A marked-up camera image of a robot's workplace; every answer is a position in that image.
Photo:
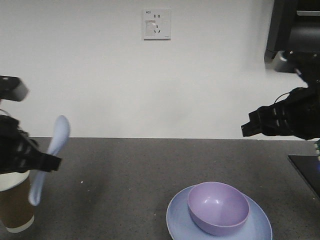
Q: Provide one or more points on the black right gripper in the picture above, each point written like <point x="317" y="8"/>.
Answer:
<point x="298" y="115"/>

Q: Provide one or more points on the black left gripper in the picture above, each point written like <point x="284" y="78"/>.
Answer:
<point x="17" y="150"/>

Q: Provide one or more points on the light blue plastic spoon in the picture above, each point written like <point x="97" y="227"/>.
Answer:
<point x="61" y="133"/>

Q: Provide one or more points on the brown paper cup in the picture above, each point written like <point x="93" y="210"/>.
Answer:
<point x="16" y="213"/>

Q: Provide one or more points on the purple plastic bowl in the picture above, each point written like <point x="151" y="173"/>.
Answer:
<point x="217" y="208"/>

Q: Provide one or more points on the light blue plastic plate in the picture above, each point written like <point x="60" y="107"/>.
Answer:
<point x="181" y="226"/>

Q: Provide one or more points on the black induction cooktop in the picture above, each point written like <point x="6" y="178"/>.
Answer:
<point x="308" y="167"/>

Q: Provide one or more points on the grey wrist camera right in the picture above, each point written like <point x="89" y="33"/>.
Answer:
<point x="281" y="64"/>

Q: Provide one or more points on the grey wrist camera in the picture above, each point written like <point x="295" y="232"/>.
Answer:
<point x="281" y="64"/>
<point x="12" y="89"/>

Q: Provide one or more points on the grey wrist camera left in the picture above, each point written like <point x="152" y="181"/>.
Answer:
<point x="12" y="89"/>

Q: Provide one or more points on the white wall socket centre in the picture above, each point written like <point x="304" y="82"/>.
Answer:
<point x="156" y="24"/>

